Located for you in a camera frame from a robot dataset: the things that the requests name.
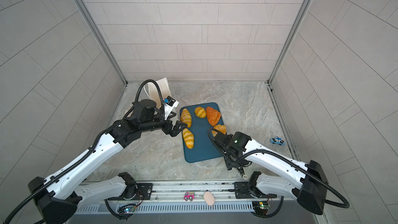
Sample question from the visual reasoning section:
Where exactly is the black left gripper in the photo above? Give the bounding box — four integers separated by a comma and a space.
139, 111, 189, 138

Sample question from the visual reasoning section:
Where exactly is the floral paper bag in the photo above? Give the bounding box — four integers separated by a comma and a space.
142, 77, 171, 108

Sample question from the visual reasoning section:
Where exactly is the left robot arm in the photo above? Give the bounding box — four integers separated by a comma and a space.
4, 79, 187, 224

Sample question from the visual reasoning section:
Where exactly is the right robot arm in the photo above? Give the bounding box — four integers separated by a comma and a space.
207, 128, 350, 215

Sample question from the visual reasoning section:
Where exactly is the yellow croissant near bag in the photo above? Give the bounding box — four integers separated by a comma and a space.
180, 108, 192, 128

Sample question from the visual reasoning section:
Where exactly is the orange triangular bread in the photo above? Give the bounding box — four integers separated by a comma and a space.
206, 107, 221, 127

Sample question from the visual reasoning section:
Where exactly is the long yellow striped croissant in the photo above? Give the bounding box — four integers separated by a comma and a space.
182, 128, 194, 149

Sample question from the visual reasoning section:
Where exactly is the round flaky bun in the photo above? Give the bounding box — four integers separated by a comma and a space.
212, 124, 227, 137

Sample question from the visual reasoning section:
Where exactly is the small yellow striped bun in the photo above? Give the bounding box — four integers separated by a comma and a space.
194, 106, 207, 118

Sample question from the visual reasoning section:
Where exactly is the teal plastic tray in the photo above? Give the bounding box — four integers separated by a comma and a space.
179, 102, 222, 163

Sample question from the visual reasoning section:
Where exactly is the blue toy police car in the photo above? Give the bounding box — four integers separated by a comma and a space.
270, 137, 285, 146

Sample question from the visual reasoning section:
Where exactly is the pink oval toy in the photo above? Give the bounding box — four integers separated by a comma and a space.
203, 191, 215, 206

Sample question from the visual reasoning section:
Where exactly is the pink toy truck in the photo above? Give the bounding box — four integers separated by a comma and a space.
183, 191, 195, 201

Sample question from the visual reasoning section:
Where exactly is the right green circuit board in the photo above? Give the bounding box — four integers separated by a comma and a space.
252, 201, 272, 216

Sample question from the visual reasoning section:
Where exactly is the green circuit board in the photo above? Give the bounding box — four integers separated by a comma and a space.
252, 201, 272, 216
118, 203, 137, 215

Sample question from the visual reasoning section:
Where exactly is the left green circuit board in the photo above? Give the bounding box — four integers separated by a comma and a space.
118, 203, 137, 215

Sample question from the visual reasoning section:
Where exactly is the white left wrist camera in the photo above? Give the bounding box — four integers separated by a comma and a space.
163, 96, 179, 120

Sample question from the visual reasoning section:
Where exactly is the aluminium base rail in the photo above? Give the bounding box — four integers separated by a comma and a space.
75, 174, 302, 216

